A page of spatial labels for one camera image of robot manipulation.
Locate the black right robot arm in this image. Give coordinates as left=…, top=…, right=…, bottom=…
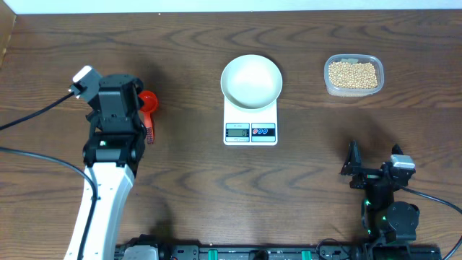
left=340, top=141, right=420, bottom=260

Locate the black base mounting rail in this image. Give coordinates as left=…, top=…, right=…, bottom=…
left=113, top=235, right=442, bottom=260

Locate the black right camera cable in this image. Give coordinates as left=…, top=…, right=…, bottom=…
left=396, top=183, right=462, bottom=260

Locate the red measuring scoop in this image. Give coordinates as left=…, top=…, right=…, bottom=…
left=139, top=90, right=159, bottom=144

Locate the white digital kitchen scale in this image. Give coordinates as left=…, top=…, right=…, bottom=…
left=223, top=98, right=278, bottom=146

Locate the black left camera cable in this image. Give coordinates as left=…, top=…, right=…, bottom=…
left=0, top=92, right=100, bottom=260

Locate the cream round bowl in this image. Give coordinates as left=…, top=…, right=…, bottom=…
left=220, top=54, right=283, bottom=110

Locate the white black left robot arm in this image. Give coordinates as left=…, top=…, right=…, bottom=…
left=65, top=71, right=147, bottom=259

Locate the black camera cable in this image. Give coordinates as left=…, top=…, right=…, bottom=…
left=396, top=183, right=462, bottom=260
left=0, top=92, right=100, bottom=260

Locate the tan soybeans pile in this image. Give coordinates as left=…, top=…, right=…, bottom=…
left=328, top=61, right=378, bottom=89

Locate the clear plastic container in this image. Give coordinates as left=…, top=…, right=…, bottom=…
left=324, top=54, right=385, bottom=98

